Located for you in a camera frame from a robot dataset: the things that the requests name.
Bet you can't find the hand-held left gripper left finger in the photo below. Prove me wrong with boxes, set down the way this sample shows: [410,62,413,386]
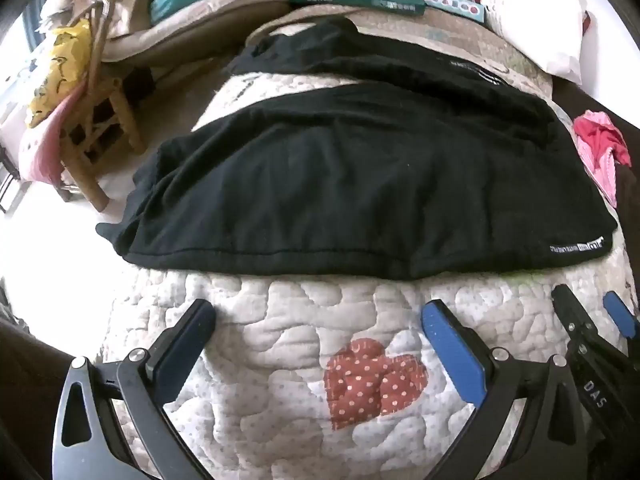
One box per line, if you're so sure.
[51,299,217,480]

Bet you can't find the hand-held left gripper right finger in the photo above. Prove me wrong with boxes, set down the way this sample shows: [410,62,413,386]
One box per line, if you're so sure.
[420,299,588,480]

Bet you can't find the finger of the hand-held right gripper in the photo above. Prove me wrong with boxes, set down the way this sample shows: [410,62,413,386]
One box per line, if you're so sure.
[602,290,640,357]
[551,284,607,357]

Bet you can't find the black pants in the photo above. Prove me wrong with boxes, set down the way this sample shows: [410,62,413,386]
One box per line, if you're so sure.
[95,16,618,281]

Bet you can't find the white quilted patchwork blanket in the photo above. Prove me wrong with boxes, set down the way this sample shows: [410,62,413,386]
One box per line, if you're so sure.
[97,5,636,480]

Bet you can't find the pink striped garment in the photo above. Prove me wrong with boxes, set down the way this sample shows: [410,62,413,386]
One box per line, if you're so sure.
[572,111,632,208]

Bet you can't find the small wooden stool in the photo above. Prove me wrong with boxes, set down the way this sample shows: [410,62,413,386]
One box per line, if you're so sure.
[60,77,147,211]

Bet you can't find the pink and white cloth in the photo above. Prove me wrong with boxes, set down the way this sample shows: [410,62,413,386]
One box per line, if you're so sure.
[20,87,91,184]

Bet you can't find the yellow printed cloth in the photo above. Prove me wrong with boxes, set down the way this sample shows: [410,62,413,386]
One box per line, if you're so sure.
[27,25,96,128]

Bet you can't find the white printed bag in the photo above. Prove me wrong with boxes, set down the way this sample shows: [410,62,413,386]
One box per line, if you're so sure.
[445,0,593,86]

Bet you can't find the beige cushion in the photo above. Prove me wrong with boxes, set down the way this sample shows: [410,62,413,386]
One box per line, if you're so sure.
[102,0,296,68]

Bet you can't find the box with coloured dots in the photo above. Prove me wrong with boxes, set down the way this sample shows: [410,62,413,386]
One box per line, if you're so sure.
[415,0,487,25]

